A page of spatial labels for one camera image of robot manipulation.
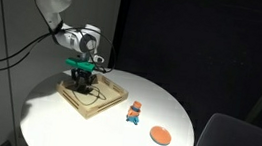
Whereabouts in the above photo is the orange and blue toy figure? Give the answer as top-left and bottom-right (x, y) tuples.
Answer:
(125, 99), (144, 126)

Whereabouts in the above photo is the wooden slatted tray box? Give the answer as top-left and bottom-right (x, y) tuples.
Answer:
(52, 68), (130, 124)

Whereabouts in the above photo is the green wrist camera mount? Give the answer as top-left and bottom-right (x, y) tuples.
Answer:
(64, 57), (96, 73)

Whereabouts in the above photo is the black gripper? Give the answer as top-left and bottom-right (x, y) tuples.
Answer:
(67, 66), (99, 97)

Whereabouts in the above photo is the orange plate with blue rim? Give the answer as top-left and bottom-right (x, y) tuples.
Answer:
(148, 124), (174, 146)

